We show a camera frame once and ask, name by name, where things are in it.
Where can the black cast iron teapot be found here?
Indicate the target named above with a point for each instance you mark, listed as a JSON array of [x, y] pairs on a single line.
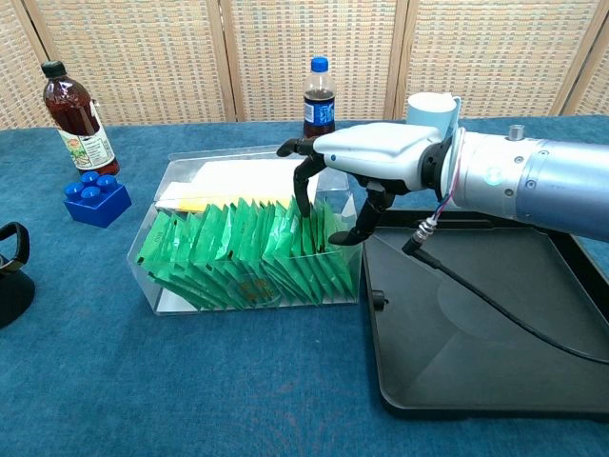
[[14, 300]]

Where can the black square plastic tray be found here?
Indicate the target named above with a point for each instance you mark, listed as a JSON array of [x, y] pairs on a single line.
[[476, 371]]

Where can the blue toy building brick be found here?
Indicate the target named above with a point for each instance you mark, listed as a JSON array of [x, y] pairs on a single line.
[[100, 209]]

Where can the woven wicker folding screen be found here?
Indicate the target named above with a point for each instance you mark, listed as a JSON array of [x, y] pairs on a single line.
[[143, 57]]

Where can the white and yellow flat box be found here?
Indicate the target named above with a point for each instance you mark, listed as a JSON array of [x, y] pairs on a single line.
[[238, 176]]

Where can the clear box of green packets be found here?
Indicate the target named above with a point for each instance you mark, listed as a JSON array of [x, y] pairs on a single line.
[[171, 304]]

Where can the dark brown glass bottle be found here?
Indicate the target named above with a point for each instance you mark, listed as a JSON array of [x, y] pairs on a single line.
[[76, 119]]

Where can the green tea packets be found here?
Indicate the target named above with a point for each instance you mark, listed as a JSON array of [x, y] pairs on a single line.
[[214, 247]]

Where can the blue table cloth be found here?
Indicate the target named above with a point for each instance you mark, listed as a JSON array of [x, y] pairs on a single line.
[[190, 381]]

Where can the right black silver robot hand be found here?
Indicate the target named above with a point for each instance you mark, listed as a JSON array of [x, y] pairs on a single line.
[[371, 152]]

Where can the cola bottle blue cap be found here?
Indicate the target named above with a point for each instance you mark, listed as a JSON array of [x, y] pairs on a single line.
[[319, 114]]

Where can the green packet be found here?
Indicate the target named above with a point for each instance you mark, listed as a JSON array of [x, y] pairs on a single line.
[[320, 226]]

